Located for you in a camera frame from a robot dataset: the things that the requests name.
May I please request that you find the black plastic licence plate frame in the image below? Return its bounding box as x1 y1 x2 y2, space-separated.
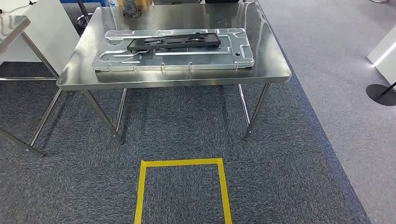
127 32 221 53

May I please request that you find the stainless steel workbench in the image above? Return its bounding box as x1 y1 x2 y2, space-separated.
56 1 292 144

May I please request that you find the stamped silver metal panel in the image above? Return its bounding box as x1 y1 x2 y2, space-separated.
92 28 255 72

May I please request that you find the chrome stanchion base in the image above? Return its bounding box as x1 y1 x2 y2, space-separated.
76 0 93 28

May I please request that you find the white cabinet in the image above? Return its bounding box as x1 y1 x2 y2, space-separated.
0 0 80 75

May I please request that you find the black stanchion base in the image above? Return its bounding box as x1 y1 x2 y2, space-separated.
366 82 396 107

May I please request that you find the white display plinth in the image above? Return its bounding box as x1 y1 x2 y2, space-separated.
367 24 396 84

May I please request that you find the stainless steel table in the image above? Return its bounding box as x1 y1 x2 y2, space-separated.
0 15 63 157

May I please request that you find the grey ribbed hose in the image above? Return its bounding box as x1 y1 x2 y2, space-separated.
122 0 142 18

